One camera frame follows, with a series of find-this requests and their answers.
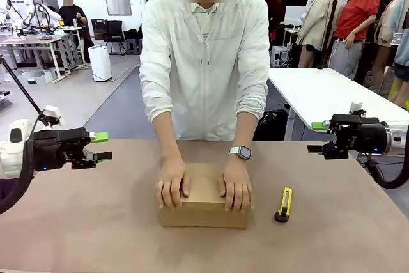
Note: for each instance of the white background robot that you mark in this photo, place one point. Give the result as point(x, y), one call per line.
point(41, 11)

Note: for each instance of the mannequin in beige jacket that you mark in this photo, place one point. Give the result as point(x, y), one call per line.
point(314, 20)

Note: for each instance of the white table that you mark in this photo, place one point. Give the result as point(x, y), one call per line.
point(319, 94)

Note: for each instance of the yellow utility knife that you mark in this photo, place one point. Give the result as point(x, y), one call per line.
point(284, 204)

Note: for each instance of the person's left forearm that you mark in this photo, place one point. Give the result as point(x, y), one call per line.
point(243, 132)

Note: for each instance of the black office chair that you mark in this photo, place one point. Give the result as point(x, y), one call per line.
point(114, 34)

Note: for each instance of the white air purifier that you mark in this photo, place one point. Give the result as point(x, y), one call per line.
point(99, 63)

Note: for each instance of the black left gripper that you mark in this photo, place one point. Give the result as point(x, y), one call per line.
point(54, 148)

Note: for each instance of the person's right hand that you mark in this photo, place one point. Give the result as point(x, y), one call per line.
point(172, 190)

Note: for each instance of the black tripod pole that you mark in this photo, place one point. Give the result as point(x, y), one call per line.
point(19, 84)

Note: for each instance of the mannequin in red shirt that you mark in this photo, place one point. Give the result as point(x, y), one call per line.
point(356, 14)

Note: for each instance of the person's right forearm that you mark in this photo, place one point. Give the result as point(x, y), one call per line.
point(169, 142)

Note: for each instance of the person in white jacket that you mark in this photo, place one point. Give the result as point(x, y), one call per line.
point(204, 62)

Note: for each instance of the white computer case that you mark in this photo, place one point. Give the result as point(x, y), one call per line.
point(279, 56)

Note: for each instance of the person in black shirt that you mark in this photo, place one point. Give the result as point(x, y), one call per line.
point(72, 14)

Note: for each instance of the mannequin in light jacket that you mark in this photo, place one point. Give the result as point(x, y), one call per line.
point(391, 20)

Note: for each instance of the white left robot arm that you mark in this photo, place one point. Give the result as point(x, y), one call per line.
point(12, 158)

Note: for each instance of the person's left hand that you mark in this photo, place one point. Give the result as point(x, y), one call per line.
point(236, 190)

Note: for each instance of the black stand pole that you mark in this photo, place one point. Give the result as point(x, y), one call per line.
point(329, 30)

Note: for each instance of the black bag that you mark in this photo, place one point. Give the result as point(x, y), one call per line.
point(273, 126)

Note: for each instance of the clear plastic floor box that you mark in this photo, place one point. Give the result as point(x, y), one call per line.
point(40, 77)

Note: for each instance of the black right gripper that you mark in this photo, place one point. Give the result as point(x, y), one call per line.
point(361, 135)

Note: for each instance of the mannequin in dark red top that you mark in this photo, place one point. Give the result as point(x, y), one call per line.
point(274, 7)

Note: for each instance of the silver smart watch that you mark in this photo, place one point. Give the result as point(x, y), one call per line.
point(244, 152)

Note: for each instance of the white background desk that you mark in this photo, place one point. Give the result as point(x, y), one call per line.
point(28, 41)

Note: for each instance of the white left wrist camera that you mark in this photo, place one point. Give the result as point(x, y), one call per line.
point(52, 113)

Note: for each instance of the brown cardboard box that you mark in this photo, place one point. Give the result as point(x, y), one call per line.
point(204, 215)

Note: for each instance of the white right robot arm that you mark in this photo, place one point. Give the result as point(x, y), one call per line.
point(396, 138)

